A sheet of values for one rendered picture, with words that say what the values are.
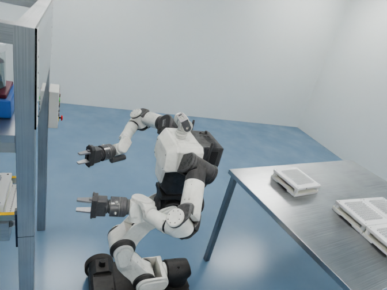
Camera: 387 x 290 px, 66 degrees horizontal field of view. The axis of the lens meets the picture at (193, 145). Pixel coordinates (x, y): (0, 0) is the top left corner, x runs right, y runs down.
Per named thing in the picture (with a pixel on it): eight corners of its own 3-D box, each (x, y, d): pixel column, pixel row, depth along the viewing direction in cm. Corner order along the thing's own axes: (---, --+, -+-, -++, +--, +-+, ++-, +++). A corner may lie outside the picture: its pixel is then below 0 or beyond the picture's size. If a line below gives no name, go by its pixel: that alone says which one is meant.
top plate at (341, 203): (359, 200, 210) (360, 198, 209) (390, 224, 190) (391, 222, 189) (334, 202, 199) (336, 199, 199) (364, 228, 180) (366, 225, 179)
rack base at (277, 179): (293, 174, 234) (294, 171, 233) (317, 193, 216) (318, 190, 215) (270, 176, 222) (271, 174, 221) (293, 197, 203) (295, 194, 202)
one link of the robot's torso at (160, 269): (159, 266, 210) (162, 252, 204) (166, 292, 193) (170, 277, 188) (129, 270, 201) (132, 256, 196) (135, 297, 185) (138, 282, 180)
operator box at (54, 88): (58, 118, 220) (60, 84, 209) (57, 128, 206) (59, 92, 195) (49, 117, 217) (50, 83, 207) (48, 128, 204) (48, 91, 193)
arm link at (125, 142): (117, 148, 169) (127, 131, 177) (107, 151, 174) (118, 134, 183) (125, 155, 172) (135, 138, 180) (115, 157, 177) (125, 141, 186)
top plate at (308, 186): (295, 168, 232) (296, 167, 231) (320, 187, 214) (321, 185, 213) (272, 171, 220) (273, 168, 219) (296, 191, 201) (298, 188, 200)
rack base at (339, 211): (355, 206, 212) (357, 203, 211) (386, 230, 192) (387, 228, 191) (331, 208, 202) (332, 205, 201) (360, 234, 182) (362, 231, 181)
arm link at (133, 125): (116, 132, 181) (130, 111, 193) (125, 143, 187) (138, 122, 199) (130, 130, 176) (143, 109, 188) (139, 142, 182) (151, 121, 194)
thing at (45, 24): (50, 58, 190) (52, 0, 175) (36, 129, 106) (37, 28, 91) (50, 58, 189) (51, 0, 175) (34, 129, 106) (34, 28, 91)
